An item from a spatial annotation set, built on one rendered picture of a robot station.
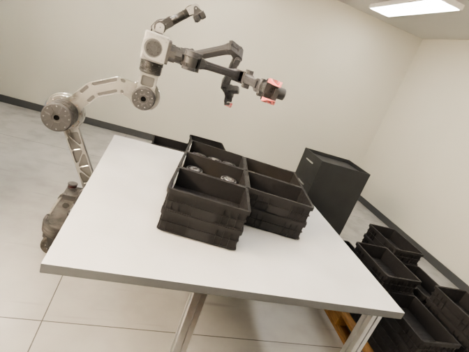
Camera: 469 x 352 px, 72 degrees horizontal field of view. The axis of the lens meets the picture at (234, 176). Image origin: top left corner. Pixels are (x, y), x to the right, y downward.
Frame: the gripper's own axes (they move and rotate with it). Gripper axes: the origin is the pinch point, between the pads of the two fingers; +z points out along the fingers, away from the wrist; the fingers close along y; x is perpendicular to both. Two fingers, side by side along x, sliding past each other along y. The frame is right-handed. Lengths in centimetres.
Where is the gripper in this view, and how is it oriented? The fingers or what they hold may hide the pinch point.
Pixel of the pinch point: (275, 93)
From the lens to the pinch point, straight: 145.4
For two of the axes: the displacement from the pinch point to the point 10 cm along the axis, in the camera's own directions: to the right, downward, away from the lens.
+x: -9.3, -2.5, -2.7
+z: 1.6, 3.8, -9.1
